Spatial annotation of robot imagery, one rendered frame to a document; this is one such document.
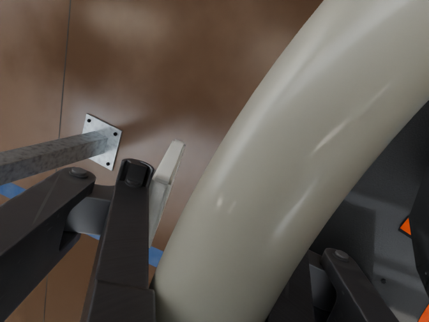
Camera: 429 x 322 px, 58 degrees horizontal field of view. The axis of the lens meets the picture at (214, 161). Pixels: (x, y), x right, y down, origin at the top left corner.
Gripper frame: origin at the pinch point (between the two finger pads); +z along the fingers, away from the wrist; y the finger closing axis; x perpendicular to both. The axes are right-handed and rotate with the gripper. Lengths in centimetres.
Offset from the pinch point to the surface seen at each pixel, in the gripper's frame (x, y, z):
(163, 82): -12, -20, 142
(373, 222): -30, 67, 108
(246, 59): 8, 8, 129
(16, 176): -55, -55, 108
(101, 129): -42, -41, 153
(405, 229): -27, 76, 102
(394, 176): -12, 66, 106
